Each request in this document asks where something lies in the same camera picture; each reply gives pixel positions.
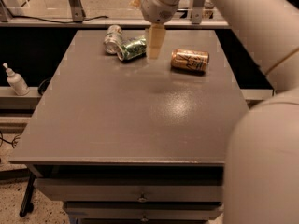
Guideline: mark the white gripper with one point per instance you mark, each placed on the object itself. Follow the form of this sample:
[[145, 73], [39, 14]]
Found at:
[[156, 10]]

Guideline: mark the green soda can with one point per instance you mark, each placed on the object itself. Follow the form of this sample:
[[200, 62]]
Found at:
[[132, 48]]

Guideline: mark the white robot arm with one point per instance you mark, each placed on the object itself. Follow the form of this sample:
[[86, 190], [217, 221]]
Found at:
[[261, 173]]

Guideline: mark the silver 7up can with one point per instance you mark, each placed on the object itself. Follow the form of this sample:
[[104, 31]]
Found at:
[[113, 39]]

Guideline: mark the orange soda can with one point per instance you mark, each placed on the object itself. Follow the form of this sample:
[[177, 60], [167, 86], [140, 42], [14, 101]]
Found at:
[[191, 60]]

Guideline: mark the white pump bottle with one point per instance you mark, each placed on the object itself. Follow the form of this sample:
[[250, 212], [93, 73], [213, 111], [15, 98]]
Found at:
[[16, 81]]

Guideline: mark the grey top drawer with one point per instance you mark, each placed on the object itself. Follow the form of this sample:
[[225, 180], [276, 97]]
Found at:
[[95, 190]]

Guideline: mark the grey drawer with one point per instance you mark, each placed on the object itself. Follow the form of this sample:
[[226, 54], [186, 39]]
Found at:
[[143, 211], [95, 190]]

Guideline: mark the black table leg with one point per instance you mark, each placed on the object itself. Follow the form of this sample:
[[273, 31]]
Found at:
[[26, 205]]

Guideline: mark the grey metal bracket right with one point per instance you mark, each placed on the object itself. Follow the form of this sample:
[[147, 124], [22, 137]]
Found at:
[[197, 7]]

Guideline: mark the grey metal bracket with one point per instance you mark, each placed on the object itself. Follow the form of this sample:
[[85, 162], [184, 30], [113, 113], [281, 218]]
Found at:
[[197, 7], [77, 11]]

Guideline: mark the grey metal bracket left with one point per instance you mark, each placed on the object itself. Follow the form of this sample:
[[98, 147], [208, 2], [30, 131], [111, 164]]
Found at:
[[77, 11]]

